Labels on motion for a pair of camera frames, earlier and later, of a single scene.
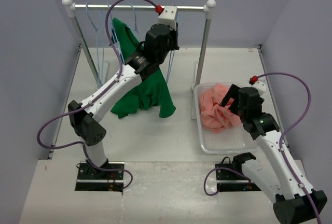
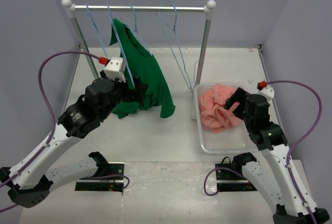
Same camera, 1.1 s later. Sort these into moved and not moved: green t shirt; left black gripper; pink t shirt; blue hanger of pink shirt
Moved: left black gripper; blue hanger of pink shirt
Not moved: green t shirt; pink t shirt
